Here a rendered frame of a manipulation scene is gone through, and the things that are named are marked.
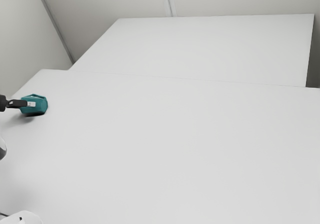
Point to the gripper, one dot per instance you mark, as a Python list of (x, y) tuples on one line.
[(2, 103)]

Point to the teal faceted mug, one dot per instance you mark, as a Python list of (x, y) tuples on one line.
[(40, 105)]

